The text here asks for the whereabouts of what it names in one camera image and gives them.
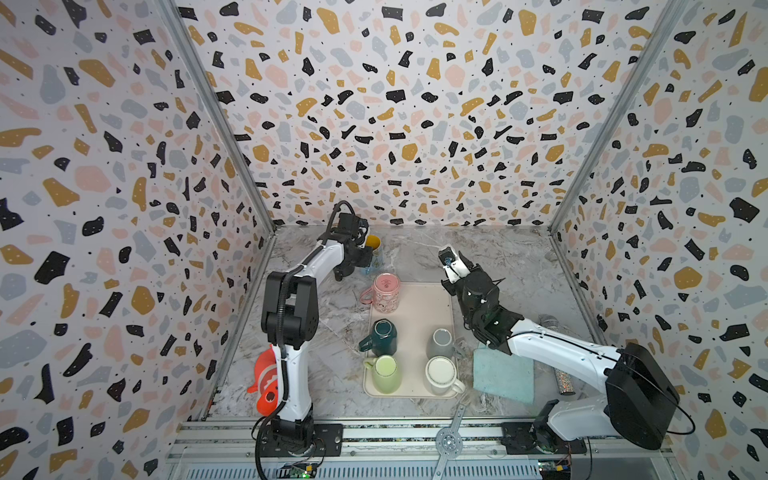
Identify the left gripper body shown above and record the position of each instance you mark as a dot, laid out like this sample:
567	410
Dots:
360	257

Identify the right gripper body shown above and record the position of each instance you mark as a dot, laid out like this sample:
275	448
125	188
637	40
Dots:
459	276

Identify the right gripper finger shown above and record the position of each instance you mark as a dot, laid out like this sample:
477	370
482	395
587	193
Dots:
470	265
452	263

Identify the light blue mug yellow inside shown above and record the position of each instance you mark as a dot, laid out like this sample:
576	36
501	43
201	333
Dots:
374	242

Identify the pink mug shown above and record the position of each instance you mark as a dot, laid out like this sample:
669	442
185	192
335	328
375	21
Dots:
383	294

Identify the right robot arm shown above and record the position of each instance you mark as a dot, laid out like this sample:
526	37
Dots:
635	401

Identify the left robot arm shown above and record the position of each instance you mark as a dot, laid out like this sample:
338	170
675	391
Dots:
290	318

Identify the grey mug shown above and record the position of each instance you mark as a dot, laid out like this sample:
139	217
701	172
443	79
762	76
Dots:
441	343

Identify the white mug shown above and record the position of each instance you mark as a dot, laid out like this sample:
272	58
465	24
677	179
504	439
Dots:
441	374

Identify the dark green mug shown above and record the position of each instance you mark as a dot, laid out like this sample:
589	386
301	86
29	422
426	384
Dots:
382	339

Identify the light green mug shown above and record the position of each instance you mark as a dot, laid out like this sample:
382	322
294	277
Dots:
385	373

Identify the beige tray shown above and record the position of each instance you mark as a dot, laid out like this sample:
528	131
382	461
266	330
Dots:
423	308

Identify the teal cloth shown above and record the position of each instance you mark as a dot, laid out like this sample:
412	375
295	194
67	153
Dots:
510	377

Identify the glitter bottle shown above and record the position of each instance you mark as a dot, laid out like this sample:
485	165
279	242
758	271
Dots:
563	380

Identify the red fish plush toy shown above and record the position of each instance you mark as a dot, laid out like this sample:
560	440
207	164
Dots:
265	383

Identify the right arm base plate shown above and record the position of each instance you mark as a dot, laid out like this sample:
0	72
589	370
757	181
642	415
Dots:
522	438

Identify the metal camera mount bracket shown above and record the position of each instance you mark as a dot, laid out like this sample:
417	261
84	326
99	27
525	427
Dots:
448	441

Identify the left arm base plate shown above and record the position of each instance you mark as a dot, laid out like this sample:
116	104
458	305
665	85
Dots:
327	441

